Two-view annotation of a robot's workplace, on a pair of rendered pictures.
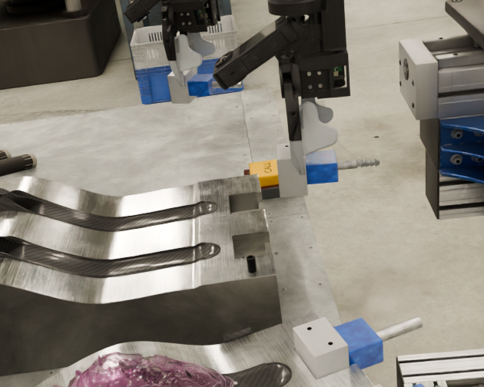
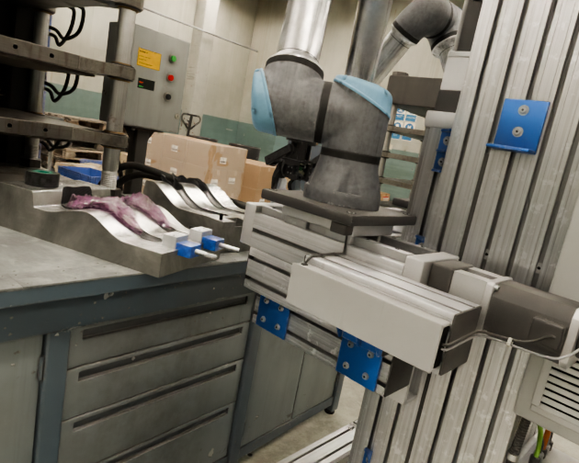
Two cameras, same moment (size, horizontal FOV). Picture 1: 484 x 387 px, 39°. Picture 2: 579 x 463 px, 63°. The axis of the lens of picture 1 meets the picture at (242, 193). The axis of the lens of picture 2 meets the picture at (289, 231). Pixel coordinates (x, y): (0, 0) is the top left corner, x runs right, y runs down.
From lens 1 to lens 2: 0.98 m
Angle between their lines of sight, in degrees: 38
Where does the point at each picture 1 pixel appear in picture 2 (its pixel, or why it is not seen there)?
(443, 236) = not seen: hidden behind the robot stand
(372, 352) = (210, 243)
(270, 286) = (221, 226)
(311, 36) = (295, 152)
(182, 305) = (196, 220)
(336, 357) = (197, 234)
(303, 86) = (286, 171)
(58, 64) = not seen: hidden behind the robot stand
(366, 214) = not seen: hidden behind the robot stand
